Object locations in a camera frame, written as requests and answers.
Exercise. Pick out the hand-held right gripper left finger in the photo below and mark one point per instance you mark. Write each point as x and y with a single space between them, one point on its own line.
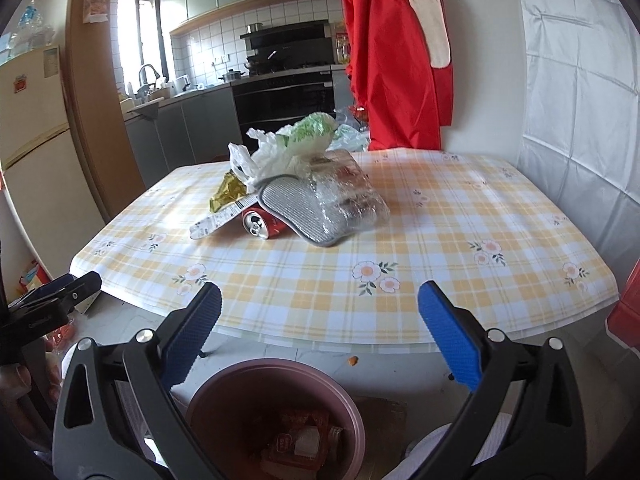
192 332

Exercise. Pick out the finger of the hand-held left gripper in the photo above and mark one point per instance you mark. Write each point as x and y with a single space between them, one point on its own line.
50 322
45 290

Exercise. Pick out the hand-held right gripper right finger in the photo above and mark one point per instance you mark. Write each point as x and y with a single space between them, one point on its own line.
450 335

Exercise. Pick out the pink plastic bin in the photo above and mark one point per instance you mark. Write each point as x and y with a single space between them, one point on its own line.
225 405

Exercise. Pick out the white printed packet strip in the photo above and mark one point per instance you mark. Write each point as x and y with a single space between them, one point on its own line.
220 220

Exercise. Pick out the red soda can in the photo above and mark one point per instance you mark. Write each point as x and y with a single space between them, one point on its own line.
262 224

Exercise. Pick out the gold foil wrapper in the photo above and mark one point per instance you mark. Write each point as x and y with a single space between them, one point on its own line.
227 195

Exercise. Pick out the grey mesh pad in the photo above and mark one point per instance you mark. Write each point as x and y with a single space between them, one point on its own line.
295 205

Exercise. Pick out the clear plastic packaging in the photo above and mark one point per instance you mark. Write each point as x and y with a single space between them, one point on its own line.
355 185

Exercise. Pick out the white green plastic bag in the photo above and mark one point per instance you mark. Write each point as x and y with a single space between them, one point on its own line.
350 137
280 157

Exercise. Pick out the person's left hand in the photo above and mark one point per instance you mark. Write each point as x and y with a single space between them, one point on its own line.
15 380

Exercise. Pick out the yellow checked tablecloth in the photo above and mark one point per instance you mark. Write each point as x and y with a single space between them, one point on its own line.
450 240

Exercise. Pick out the person's white trousers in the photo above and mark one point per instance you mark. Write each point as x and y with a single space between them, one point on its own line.
430 452

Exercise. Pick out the beige refrigerator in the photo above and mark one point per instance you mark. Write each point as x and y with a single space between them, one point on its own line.
40 160

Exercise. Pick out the grey lower cabinets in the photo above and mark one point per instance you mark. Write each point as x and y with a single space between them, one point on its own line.
180 135

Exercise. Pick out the steel kitchen faucet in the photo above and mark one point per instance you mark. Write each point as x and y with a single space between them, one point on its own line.
147 75

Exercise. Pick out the white kitchen container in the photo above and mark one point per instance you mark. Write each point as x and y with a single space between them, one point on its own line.
181 84

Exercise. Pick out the black oven stove unit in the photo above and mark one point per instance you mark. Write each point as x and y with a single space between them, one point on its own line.
280 100

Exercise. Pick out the clear plastic bags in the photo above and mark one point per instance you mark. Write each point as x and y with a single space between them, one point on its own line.
30 30

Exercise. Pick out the steel pot with lid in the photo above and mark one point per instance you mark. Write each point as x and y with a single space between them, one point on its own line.
232 75

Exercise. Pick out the kitchen window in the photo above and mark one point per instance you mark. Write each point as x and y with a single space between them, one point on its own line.
137 40

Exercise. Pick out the red apron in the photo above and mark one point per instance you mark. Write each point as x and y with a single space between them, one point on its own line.
390 60

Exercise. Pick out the cartoon paper sticker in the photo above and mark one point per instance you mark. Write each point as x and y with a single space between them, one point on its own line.
95 0

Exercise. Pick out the black range hood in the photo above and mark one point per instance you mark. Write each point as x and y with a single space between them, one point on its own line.
290 42

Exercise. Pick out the group of condiment bottles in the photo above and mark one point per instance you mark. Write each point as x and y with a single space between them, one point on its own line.
342 45

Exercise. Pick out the small steel pot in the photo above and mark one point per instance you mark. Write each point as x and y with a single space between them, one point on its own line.
254 28

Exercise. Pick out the white wall cloth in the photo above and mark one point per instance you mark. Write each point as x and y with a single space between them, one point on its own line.
575 110

